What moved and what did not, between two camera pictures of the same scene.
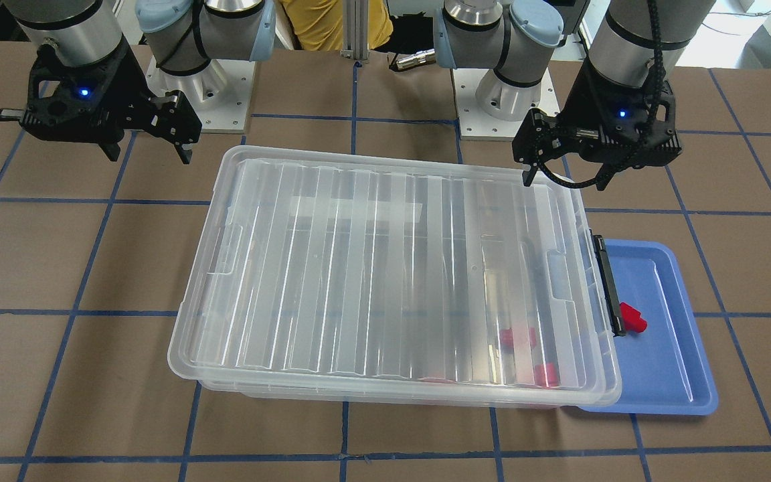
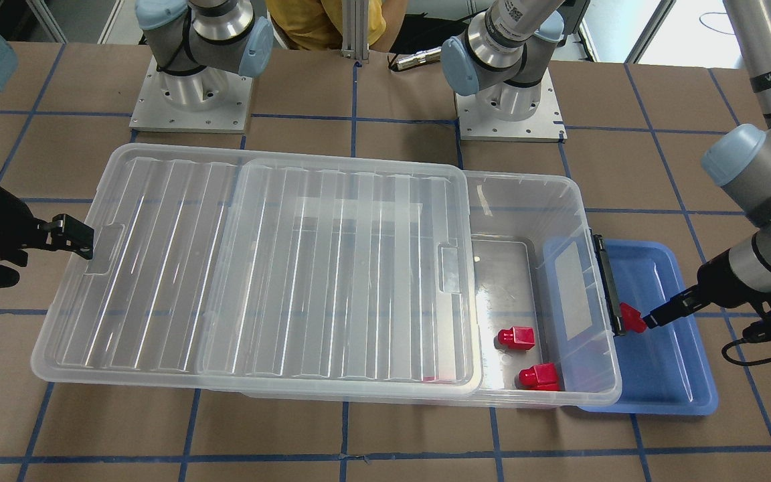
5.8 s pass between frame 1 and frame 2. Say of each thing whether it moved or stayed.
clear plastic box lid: moved
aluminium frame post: stayed
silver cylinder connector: stayed
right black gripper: moved
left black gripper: moved
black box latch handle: stayed
